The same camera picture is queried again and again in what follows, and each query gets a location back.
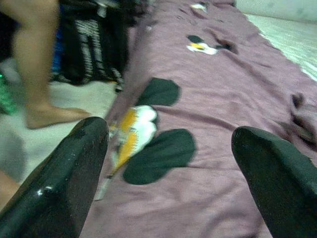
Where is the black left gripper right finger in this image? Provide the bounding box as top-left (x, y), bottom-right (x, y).
top-left (231, 126), bottom-right (317, 238)

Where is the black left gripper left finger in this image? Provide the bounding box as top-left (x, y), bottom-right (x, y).
top-left (0, 117), bottom-right (110, 238)

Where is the purple cartoon print blanket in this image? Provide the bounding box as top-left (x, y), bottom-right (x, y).
top-left (79, 0), bottom-right (317, 238)

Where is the black white striped garment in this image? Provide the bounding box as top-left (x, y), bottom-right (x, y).
top-left (59, 0), bottom-right (139, 92)

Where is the person's bare leg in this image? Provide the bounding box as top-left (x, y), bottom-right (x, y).
top-left (0, 0), bottom-right (92, 130)
top-left (0, 171), bottom-right (20, 211)

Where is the green shiny bag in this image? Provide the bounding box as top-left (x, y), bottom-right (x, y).
top-left (0, 73), bottom-right (18, 116)

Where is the white quilted mattress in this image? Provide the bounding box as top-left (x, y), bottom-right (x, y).
top-left (244, 13), bottom-right (317, 82)

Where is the blue bag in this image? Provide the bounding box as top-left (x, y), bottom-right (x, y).
top-left (51, 32), bottom-right (64, 80)

